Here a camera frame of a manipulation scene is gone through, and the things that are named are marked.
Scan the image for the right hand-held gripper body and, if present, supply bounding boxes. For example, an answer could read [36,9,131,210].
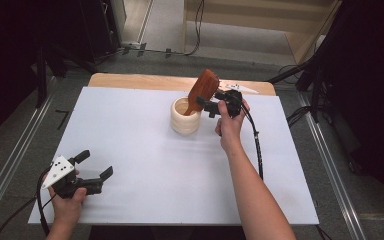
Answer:
[209,82,260,120]

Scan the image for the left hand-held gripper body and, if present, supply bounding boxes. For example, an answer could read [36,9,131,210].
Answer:
[41,155,105,200]

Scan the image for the wooden spatula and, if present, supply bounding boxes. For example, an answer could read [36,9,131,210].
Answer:
[183,68,221,117]

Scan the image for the cream ribbed wooden cup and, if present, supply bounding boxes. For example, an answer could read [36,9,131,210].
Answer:
[170,96,202,136]

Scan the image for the person's right hand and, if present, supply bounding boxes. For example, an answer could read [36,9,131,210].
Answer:
[214,99,251,152]

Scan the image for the person's left hand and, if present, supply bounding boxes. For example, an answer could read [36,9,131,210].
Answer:
[47,169,88,232]

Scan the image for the white table board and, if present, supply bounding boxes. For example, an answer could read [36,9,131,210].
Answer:
[28,86,319,226]

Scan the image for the wooden table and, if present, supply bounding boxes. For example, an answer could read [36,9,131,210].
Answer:
[88,73,277,97]

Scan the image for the black metal stand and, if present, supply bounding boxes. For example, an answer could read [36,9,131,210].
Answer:
[35,43,48,108]
[269,49,325,124]

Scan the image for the light wooden shelf unit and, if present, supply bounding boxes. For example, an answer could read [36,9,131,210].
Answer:
[182,0,344,65]

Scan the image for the black equipment cabinet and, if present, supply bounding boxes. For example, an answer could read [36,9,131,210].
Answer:
[78,0,122,64]

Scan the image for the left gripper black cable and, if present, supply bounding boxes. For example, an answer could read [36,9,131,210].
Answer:
[0,168,56,240]

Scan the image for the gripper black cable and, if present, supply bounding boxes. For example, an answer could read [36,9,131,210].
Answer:
[239,101,265,181]
[0,168,56,240]

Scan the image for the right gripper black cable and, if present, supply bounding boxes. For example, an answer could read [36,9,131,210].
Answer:
[239,101,265,181]

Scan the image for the metal floor rail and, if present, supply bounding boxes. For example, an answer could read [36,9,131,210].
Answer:
[296,91,368,240]
[0,76,60,231]

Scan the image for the black floor cables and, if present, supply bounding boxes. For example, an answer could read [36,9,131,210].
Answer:
[285,105,312,128]

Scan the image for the black hanging cable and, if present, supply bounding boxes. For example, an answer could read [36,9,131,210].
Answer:
[184,0,205,57]

